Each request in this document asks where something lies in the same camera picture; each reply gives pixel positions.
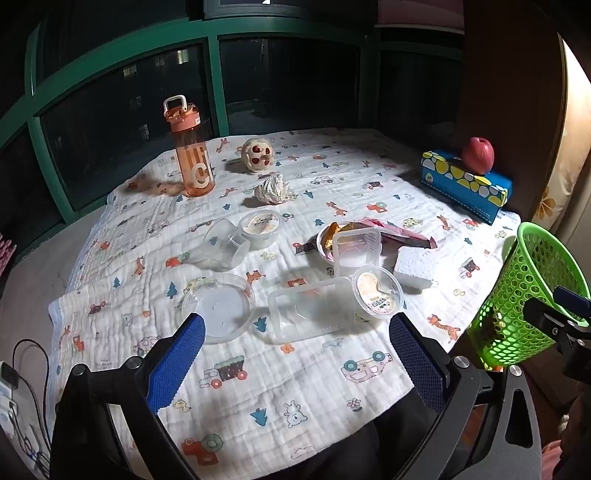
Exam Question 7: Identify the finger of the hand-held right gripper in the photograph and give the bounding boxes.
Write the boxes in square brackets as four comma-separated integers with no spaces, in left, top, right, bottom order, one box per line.
[553,286,591,320]
[523,298,591,344]

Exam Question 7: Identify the pink snack wrapper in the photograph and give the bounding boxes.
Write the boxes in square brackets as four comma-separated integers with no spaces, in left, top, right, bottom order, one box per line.
[355,217,438,250]

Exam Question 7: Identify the clear rectangular plastic tray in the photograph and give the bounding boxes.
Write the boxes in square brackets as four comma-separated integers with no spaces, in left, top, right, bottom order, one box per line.
[268,276,370,344]

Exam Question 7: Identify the orange water bottle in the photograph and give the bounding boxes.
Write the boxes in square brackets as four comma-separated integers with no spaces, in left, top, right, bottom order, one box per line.
[163,95,216,198]

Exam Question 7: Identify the brown wooden headboard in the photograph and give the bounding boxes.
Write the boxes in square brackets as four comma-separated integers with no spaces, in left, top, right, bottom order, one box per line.
[455,0,568,217]

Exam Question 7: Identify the red spotted round toy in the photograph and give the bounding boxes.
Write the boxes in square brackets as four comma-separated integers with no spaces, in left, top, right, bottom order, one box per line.
[241,137,274,173]

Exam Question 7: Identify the white bowl with orange peels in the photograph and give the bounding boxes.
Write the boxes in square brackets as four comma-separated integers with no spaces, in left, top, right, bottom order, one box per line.
[316,222,365,264]

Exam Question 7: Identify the floral pillow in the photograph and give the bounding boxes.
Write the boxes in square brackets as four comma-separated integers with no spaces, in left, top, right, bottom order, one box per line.
[531,37,591,232]

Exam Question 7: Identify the white foam block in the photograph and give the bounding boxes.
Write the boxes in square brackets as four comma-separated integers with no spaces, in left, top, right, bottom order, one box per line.
[393,246,439,289]

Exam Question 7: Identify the white power strip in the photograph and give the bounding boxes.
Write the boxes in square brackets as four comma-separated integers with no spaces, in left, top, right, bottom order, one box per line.
[0,362,20,437]

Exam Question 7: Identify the clear plastic cup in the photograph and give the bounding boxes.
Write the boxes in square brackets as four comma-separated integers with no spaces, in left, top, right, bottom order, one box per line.
[182,218,250,272]

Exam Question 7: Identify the small pudding cup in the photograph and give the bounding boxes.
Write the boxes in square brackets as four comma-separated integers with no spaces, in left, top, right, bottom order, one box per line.
[238,210,283,250]

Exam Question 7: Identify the green plastic basket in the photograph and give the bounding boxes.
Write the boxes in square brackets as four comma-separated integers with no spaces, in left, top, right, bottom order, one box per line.
[465,222,591,372]

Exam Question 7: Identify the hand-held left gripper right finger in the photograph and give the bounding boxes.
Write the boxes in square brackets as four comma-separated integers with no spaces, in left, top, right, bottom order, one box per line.
[383,313,541,480]

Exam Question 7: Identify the small clear plastic tray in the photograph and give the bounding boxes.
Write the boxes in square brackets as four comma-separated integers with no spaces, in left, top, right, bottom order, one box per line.
[332,227,383,280]

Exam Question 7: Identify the red apple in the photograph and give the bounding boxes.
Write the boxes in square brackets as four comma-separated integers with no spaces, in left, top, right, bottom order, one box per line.
[462,137,496,175]

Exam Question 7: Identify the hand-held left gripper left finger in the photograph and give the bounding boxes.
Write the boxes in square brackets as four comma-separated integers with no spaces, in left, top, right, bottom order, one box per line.
[50,313,206,480]

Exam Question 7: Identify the paper ball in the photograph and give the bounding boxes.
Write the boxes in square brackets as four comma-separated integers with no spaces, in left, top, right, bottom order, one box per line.
[254,173,298,205]

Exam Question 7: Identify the large pudding cup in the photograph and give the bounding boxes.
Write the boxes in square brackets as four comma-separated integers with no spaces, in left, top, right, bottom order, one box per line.
[352,267,403,324]

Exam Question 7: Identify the blue patterned tissue box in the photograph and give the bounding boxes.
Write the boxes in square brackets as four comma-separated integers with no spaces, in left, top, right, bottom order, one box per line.
[420,149,513,225]

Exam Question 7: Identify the black cable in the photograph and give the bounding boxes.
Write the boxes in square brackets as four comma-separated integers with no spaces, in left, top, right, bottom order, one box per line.
[11,339,52,464]

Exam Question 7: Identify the printed white blanket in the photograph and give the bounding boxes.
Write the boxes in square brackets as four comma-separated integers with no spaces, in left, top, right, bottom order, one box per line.
[46,127,522,480]

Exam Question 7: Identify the clear round plastic lid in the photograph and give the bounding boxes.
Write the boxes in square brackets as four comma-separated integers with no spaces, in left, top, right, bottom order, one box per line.
[181,273,256,344]

